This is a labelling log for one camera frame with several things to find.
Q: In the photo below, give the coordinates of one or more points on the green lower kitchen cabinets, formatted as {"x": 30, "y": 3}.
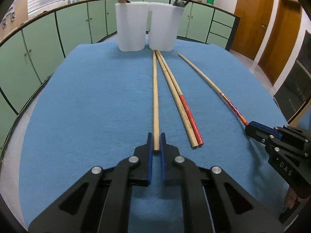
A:
{"x": 32, "y": 52}

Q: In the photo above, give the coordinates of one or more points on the white double utensil holder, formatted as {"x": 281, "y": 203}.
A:
{"x": 152, "y": 23}

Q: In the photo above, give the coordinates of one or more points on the grey spoon in holder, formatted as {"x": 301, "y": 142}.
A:
{"x": 179, "y": 3}

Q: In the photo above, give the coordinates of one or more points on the red handled bamboo chopstick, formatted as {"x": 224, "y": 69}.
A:
{"x": 189, "y": 114}

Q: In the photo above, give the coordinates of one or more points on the wooden door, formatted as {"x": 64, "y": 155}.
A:
{"x": 254, "y": 19}
{"x": 282, "y": 39}

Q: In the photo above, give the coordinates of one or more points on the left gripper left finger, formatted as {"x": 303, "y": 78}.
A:
{"x": 100, "y": 200}

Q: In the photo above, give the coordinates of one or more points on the plain bamboo chopstick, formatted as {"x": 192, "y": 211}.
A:
{"x": 171, "y": 83}
{"x": 156, "y": 126}

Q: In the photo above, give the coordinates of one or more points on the blue table mat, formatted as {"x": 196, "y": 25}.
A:
{"x": 97, "y": 108}

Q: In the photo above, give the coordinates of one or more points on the cardboard board with device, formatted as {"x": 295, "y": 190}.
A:
{"x": 15, "y": 16}

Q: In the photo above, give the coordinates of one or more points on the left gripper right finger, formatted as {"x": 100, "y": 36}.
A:
{"x": 212, "y": 201}

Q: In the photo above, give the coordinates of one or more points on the right hand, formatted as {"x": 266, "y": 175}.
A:
{"x": 291, "y": 198}

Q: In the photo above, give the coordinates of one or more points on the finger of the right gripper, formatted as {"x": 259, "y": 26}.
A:
{"x": 263, "y": 129}
{"x": 267, "y": 140}

